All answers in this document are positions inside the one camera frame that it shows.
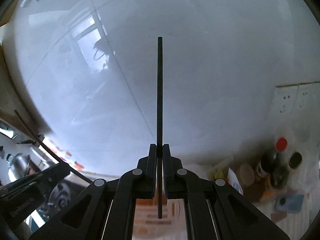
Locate black chopstick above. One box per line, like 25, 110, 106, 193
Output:
14, 109, 93, 184
156, 37, 163, 219

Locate steel cooking pot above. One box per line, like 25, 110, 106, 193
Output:
7, 153, 30, 182

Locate black gas stove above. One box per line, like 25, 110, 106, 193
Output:
36, 179, 85, 223

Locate cream cylindrical utensil holder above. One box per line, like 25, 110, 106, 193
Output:
132, 197, 188, 239

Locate red cap sauce bottle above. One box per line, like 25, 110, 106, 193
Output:
274, 137, 288, 153

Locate black cap sauce bottle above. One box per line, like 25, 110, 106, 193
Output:
289, 152, 302, 169

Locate colourful wall stickers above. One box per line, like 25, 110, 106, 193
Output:
43, 137, 84, 171

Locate white wall sockets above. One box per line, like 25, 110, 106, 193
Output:
268, 81, 319, 118

